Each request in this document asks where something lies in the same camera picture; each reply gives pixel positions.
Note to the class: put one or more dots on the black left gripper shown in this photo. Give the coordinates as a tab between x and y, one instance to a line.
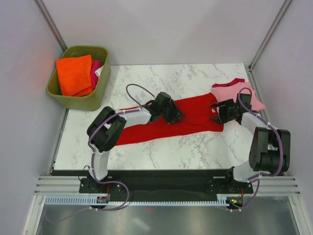
175	110

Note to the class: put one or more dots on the aluminium frame post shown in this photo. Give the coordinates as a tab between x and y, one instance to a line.
270	33
50	23

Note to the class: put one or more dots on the magenta t-shirt in bin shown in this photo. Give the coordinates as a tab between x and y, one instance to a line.
94	74

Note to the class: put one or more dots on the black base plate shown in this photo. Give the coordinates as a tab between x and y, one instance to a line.
166	185

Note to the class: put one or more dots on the aluminium rail front crossbar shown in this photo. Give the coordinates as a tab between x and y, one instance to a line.
64	185

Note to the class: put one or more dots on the folded pink t-shirt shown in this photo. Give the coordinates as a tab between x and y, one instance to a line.
231	92

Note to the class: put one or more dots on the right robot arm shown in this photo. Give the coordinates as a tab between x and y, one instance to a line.
269	153

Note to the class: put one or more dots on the grey slotted cable duct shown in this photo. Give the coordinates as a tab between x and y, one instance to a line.
98	201

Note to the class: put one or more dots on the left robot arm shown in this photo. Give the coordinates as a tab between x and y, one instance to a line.
105	131

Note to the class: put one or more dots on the aluminium rail right of table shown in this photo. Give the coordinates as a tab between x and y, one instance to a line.
273	88

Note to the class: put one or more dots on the orange t-shirt in bin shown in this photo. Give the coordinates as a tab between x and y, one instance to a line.
74	75

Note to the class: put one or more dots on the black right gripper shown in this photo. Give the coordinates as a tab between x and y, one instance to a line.
222	119

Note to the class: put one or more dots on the right aluminium frame post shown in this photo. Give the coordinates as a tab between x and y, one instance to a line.
270	33

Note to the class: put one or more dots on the white garment in bin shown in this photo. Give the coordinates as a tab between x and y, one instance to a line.
98	72

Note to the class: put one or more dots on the left aluminium frame post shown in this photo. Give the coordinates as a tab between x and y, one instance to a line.
50	23

